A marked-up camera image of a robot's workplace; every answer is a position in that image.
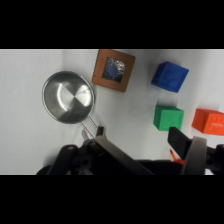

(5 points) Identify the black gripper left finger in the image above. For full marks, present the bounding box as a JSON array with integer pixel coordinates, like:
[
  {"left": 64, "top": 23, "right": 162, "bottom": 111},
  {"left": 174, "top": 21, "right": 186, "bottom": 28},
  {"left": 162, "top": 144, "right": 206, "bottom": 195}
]
[{"left": 94, "top": 125, "right": 155, "bottom": 176}]

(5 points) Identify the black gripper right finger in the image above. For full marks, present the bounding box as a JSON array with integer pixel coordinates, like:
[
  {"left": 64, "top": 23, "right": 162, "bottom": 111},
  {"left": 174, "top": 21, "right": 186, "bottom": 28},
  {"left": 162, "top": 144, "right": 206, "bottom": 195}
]
[{"left": 167, "top": 126, "right": 209, "bottom": 176}]

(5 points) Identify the green block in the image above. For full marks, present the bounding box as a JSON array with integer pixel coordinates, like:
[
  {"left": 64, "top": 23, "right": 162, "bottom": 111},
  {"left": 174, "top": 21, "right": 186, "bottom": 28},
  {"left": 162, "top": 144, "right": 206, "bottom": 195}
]
[{"left": 152, "top": 105, "right": 185, "bottom": 132}]

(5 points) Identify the red block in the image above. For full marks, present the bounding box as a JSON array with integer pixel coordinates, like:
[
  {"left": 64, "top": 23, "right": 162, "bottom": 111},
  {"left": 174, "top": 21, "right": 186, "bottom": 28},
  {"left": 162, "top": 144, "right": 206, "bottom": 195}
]
[{"left": 191, "top": 108, "right": 224, "bottom": 136}]

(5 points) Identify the blue block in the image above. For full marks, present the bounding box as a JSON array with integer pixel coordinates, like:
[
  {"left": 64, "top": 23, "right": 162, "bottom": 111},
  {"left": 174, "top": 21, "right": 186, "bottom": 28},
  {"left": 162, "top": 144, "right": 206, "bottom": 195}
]
[{"left": 150, "top": 61, "right": 190, "bottom": 94}]

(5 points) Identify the thin orange stick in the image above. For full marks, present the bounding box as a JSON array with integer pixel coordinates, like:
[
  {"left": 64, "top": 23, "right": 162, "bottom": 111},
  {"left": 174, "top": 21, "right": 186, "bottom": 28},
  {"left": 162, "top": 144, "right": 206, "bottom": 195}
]
[{"left": 169, "top": 149, "right": 185, "bottom": 165}]

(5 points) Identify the small steel pan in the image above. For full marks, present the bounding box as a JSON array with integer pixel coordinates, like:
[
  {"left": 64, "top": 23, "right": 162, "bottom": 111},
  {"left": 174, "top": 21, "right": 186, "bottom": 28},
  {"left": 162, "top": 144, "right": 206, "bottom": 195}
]
[{"left": 41, "top": 70, "right": 101, "bottom": 140}]

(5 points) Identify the square wooden frame with foil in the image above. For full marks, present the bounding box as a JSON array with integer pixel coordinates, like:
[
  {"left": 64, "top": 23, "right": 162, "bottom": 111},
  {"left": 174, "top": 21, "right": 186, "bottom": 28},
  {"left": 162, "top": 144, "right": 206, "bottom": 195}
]
[{"left": 91, "top": 49, "right": 137, "bottom": 94}]

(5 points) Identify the small blue piece in frame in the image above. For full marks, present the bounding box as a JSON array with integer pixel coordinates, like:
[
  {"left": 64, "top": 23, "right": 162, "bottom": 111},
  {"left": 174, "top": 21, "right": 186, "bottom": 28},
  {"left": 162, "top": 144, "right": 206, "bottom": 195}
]
[{"left": 106, "top": 64, "right": 120, "bottom": 78}]

